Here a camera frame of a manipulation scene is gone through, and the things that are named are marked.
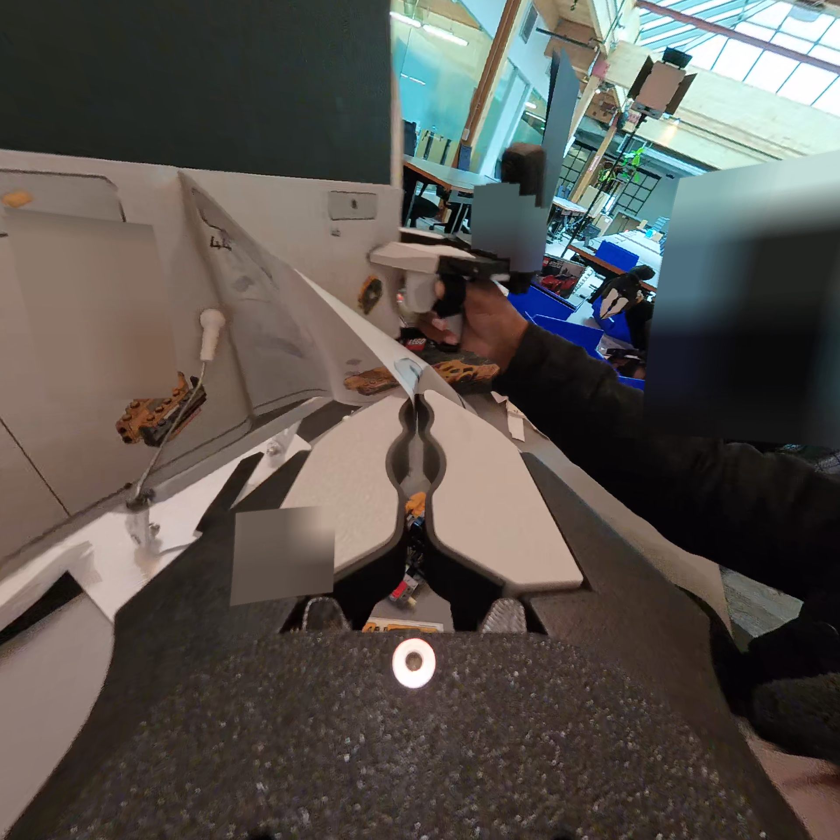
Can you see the open instruction booklet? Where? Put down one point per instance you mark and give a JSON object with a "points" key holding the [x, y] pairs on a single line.
{"points": [[295, 216]]}

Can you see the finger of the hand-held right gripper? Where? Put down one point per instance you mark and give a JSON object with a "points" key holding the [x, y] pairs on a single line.
{"points": [[433, 235], [407, 254]]}

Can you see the orange sticker sheet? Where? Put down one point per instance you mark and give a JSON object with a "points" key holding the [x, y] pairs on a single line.
{"points": [[400, 627]]}

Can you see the black toy car chassis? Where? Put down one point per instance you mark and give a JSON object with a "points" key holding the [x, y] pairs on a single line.
{"points": [[413, 525]]}

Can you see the white paper sheet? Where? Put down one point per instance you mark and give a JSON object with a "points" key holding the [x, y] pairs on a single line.
{"points": [[518, 420]]}

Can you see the person's beige clothing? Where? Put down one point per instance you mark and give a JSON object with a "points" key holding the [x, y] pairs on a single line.
{"points": [[807, 800]]}

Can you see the white book stand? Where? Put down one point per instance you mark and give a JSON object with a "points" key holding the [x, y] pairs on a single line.
{"points": [[98, 544]]}

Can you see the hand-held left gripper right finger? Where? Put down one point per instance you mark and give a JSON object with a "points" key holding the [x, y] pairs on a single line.
{"points": [[499, 518]]}

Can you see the person's right hand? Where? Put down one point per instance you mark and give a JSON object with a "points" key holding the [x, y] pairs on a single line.
{"points": [[492, 321]]}

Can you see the green hanging plant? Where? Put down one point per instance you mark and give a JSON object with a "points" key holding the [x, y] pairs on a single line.
{"points": [[623, 167]]}

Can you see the large blue bin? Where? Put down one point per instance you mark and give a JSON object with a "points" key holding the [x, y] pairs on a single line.
{"points": [[564, 315]]}

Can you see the dark board stand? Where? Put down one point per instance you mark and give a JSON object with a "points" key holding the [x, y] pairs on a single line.
{"points": [[558, 118]]}

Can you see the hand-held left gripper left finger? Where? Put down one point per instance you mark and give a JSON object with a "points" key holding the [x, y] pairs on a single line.
{"points": [[354, 472]]}

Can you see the distant black white device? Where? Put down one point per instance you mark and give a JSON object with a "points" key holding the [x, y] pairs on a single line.
{"points": [[623, 295]]}

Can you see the studio light on stand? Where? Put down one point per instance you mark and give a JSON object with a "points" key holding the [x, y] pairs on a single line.
{"points": [[659, 82]]}

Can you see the person's black fleece jacket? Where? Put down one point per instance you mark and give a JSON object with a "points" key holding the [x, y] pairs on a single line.
{"points": [[787, 689]]}

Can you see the red toy car box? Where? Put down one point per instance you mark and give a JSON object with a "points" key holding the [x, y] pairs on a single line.
{"points": [[561, 275]]}

